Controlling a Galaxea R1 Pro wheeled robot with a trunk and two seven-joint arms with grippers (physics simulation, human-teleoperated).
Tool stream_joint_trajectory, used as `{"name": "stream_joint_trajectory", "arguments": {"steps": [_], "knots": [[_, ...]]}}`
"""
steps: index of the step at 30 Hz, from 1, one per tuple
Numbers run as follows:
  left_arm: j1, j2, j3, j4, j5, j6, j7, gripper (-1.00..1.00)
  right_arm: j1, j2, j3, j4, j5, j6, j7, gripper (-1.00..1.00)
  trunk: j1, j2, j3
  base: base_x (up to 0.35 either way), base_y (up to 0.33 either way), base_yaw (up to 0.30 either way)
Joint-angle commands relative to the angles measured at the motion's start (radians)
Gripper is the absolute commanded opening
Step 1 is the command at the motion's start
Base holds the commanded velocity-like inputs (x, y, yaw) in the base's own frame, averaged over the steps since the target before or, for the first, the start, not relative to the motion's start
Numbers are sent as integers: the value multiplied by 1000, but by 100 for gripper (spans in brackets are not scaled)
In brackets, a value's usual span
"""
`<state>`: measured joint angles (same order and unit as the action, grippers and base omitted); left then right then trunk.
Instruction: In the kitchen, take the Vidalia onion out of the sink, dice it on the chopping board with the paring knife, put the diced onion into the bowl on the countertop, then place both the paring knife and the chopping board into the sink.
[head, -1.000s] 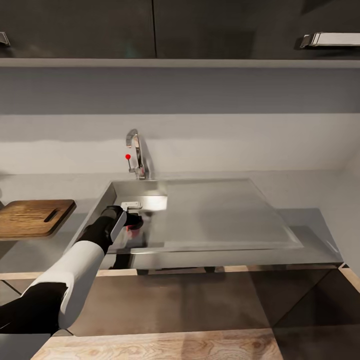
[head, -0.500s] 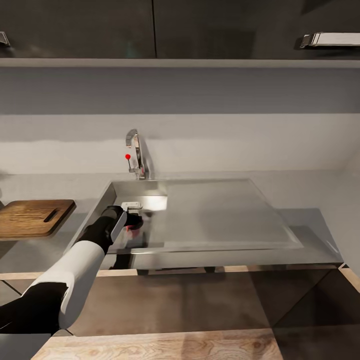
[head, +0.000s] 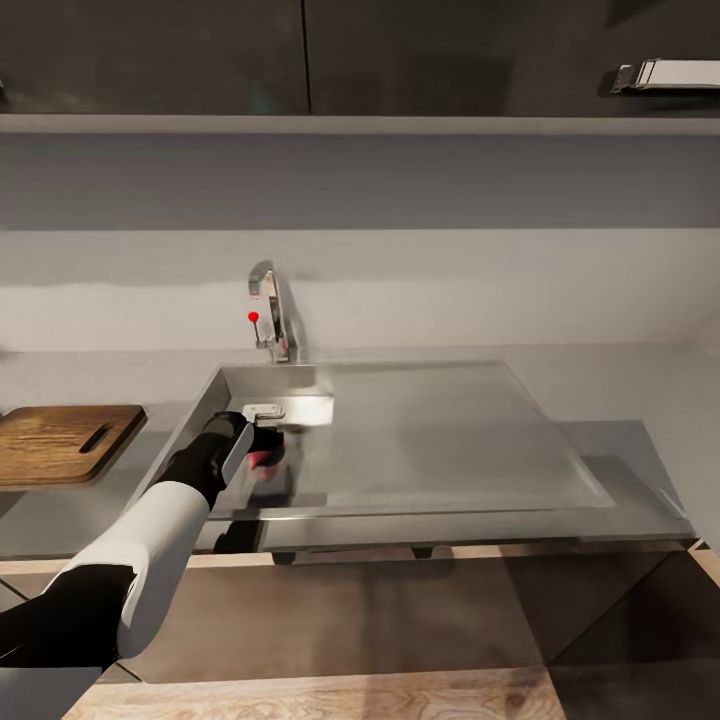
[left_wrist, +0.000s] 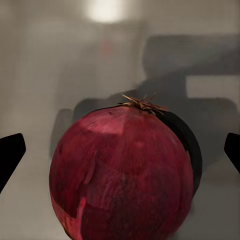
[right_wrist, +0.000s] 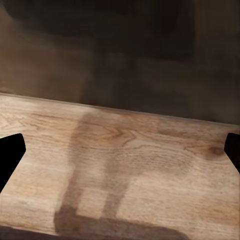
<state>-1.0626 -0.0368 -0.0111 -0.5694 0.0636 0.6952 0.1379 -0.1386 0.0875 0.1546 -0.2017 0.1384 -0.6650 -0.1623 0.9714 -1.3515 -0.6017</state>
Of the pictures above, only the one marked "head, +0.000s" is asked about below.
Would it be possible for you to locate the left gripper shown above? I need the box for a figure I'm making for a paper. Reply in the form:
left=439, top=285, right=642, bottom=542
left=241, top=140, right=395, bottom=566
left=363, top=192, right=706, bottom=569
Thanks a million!
left=249, top=425, right=284, bottom=453

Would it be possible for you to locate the vidalia onion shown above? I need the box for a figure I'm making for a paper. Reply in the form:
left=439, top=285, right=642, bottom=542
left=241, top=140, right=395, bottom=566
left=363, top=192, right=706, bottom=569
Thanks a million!
left=248, top=450, right=275, bottom=469

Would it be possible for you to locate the cutting board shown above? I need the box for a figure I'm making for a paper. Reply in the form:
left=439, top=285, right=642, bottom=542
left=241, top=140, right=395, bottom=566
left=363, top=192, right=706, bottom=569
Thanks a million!
left=0, top=405, right=145, bottom=485

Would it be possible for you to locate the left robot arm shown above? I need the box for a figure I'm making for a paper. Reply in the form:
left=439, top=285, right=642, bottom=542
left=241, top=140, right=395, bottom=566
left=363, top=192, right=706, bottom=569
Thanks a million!
left=0, top=403, right=285, bottom=720

